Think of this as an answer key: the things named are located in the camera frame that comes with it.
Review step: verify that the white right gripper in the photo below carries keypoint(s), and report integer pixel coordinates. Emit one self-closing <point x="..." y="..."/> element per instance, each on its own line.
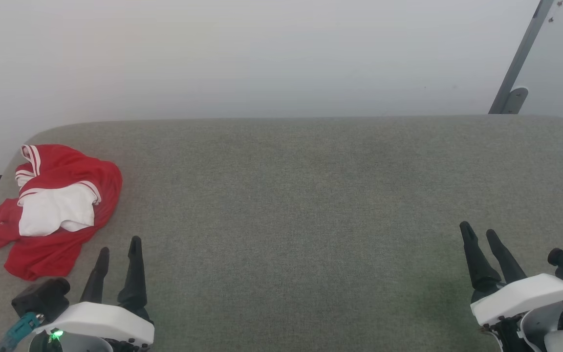
<point x="526" y="296"/>

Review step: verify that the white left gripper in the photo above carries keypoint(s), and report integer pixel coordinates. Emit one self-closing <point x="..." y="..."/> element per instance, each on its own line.
<point x="100" y="320"/>

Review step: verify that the red and white garment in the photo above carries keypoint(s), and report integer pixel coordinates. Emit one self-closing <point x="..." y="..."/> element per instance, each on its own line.
<point x="61" y="171"/>

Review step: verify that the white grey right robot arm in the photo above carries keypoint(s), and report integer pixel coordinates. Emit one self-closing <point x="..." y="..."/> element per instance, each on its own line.
<point x="550" y="327"/>

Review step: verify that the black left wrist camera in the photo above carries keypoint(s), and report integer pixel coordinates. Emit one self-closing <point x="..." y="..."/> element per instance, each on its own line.
<point x="42" y="298"/>

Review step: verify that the teal left camera connector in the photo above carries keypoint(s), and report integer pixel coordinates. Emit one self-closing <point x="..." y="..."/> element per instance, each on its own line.
<point x="20" y="330"/>

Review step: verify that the grey pole bracket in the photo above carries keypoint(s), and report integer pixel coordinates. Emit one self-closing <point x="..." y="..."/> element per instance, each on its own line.
<point x="516" y="100"/>

